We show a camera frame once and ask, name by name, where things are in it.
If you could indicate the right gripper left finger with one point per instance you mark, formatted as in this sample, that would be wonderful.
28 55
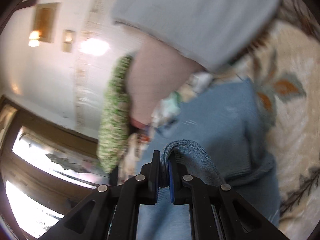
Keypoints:
111 212

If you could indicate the blue knit sweater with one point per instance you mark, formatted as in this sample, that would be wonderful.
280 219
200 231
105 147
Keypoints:
220 138

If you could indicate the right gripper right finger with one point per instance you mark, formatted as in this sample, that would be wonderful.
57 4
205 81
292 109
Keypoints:
217 212

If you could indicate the grey blue pillow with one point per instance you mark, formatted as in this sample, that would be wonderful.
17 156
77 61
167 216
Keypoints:
209 32

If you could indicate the beige wall switch panel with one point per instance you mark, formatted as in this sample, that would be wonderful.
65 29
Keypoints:
68 39

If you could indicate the pink quilted headboard cushion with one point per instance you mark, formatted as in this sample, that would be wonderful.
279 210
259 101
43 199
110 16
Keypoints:
156 71

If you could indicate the leaf pattern beige blanket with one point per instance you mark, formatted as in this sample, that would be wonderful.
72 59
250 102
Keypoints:
283 64

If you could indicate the framed wall plaque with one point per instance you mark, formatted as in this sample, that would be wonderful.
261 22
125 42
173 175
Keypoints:
44 21

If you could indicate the wooden door with glass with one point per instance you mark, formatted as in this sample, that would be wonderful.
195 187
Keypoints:
46 169

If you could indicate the small white mint clothes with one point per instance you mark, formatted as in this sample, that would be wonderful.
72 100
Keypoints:
170 107

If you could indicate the green checkered pillow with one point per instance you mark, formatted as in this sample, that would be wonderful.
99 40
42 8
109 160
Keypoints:
114 123

